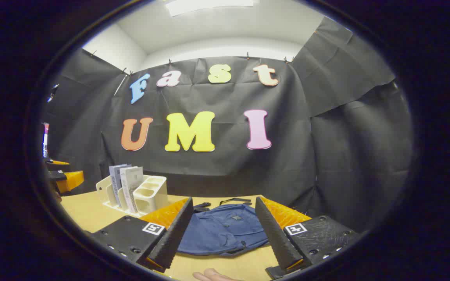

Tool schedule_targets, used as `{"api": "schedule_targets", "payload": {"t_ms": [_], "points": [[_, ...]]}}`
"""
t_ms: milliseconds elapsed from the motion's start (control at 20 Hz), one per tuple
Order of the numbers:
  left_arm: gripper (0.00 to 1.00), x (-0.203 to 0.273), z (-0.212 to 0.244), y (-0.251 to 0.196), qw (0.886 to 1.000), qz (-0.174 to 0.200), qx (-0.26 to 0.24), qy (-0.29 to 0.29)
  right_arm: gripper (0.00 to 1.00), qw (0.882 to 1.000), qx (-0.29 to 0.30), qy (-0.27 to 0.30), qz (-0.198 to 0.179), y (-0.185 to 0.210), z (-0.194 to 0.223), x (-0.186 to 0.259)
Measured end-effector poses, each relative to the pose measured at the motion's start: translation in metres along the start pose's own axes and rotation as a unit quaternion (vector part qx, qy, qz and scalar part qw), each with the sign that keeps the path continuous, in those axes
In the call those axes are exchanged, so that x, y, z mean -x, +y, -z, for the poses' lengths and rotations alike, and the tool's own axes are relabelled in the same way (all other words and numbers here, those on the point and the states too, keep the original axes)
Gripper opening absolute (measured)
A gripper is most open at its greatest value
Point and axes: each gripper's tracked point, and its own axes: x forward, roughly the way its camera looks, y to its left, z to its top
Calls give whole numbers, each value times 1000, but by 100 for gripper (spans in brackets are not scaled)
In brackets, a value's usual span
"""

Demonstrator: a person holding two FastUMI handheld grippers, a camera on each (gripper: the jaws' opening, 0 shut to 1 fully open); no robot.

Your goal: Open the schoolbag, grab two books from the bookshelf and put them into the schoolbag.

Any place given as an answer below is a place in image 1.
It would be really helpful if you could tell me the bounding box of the colourful background clutter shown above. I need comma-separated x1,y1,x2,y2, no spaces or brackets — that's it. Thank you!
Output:
42,122,50,158

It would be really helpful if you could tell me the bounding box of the black backdrop cloth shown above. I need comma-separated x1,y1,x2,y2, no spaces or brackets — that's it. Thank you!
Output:
41,16,415,235

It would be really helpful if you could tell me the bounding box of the white plastic bookshelf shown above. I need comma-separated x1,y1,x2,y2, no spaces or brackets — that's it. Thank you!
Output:
95,174,168,218

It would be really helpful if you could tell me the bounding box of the ceiling light panel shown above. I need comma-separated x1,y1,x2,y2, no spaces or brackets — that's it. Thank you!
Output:
165,0,255,17

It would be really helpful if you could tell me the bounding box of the blue schoolbag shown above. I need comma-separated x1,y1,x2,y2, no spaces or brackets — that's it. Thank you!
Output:
177,198,269,257

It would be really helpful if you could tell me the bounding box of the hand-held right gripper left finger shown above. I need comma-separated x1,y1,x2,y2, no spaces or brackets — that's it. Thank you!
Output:
88,197,194,273

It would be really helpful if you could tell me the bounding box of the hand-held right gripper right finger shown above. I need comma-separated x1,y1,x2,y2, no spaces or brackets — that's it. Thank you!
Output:
254,196,362,279

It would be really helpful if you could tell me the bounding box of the lavender book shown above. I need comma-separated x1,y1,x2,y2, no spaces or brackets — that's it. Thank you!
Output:
109,164,132,209

